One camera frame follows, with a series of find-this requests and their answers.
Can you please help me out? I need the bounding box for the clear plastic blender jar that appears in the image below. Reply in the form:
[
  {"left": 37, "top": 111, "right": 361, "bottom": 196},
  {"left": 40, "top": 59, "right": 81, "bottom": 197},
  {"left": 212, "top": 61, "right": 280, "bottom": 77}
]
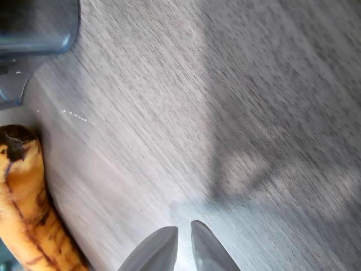
[{"left": 0, "top": 0, "right": 82, "bottom": 110}]

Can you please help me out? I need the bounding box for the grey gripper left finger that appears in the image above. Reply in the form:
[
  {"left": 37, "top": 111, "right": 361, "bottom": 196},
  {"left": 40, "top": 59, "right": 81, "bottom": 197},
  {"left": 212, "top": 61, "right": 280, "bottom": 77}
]
[{"left": 117, "top": 226, "right": 179, "bottom": 271}]

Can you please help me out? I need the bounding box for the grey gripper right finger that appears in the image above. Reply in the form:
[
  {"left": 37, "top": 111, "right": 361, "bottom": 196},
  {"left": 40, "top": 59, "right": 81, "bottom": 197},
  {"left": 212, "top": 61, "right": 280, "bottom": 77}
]
[{"left": 191, "top": 220, "right": 241, "bottom": 271}]

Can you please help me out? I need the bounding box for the ripe yellow banana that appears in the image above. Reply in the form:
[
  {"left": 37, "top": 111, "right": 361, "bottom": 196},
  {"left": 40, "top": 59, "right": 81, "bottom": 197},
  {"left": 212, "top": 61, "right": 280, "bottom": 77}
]
[{"left": 0, "top": 124, "right": 91, "bottom": 271}]

